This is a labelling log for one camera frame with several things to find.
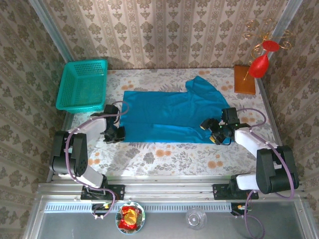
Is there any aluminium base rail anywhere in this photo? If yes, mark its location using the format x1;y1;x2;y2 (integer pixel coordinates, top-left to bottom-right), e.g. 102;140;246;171
37;175;305;203

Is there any grey slotted cable duct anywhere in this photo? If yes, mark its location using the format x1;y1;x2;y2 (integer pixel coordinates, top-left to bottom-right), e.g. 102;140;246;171
44;202;233;214

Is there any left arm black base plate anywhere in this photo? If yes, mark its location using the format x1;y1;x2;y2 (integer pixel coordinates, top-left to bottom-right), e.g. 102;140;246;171
80;184;125;200

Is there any patterned glass plate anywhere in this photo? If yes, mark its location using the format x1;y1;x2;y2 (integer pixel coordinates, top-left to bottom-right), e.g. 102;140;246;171
115;201;146;235

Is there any aluminium corner post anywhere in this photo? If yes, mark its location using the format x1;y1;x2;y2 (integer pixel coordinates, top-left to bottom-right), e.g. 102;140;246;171
27;0;73;63
271;0;304;39

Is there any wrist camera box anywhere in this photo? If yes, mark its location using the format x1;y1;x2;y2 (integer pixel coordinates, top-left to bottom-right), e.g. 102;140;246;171
103;104;120;118
221;107;238;124

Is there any red yellow snack packet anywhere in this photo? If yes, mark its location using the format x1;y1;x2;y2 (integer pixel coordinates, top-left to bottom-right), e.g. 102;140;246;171
118;206;140;230

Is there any grey metal shelf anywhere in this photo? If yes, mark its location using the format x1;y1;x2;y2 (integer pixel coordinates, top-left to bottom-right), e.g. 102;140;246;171
23;195;319;239

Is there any clear glass cup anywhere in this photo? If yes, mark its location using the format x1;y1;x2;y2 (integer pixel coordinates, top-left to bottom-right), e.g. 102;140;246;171
185;207;208;231

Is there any red goblet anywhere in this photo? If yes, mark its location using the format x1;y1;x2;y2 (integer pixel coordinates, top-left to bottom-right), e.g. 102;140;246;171
247;39;280;79

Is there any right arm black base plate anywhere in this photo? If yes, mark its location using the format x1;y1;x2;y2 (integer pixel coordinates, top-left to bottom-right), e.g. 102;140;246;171
212;183;259;201

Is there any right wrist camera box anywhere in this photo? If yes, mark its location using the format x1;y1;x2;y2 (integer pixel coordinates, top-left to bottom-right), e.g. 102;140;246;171
221;107;238;124

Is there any black cable bracket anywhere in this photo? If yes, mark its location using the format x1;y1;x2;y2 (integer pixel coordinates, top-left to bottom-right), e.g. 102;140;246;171
230;203;250;217
91;203;112;217

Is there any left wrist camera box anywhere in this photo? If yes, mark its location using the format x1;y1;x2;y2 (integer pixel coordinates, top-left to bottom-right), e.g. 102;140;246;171
103;104;120;118

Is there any floral tablecloth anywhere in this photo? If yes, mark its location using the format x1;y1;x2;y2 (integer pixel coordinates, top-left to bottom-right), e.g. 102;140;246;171
59;68;287;178

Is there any blue t-shirt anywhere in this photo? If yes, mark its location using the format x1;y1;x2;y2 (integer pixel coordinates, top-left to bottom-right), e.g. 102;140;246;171
119;76;231;145

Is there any brown wooden block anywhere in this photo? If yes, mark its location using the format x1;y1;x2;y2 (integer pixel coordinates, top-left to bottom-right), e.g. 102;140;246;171
233;65;257;95

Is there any teal plastic basket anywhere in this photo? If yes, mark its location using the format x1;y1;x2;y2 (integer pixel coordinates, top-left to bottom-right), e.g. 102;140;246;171
55;59;109;114

